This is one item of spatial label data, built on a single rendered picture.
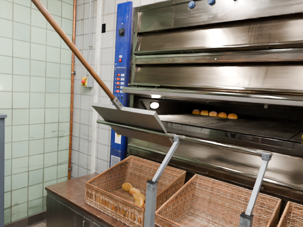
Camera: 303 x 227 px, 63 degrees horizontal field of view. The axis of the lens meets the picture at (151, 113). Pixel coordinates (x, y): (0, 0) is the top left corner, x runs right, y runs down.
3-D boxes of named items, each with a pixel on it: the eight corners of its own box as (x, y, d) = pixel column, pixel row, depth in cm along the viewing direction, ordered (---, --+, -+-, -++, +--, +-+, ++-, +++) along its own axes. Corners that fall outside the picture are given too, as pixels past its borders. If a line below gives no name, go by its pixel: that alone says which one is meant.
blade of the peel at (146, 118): (153, 115, 138) (155, 111, 140) (90, 105, 172) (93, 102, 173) (176, 148, 162) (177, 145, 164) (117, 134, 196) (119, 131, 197)
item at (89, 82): (86, 86, 252) (87, 76, 251) (93, 87, 246) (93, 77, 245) (80, 86, 246) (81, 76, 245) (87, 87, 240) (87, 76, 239)
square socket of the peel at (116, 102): (113, 100, 148) (116, 96, 149) (109, 99, 150) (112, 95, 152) (121, 109, 154) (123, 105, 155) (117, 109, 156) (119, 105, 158)
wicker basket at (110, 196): (129, 185, 217) (130, 154, 214) (185, 207, 182) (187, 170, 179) (82, 202, 178) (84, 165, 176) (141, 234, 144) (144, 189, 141)
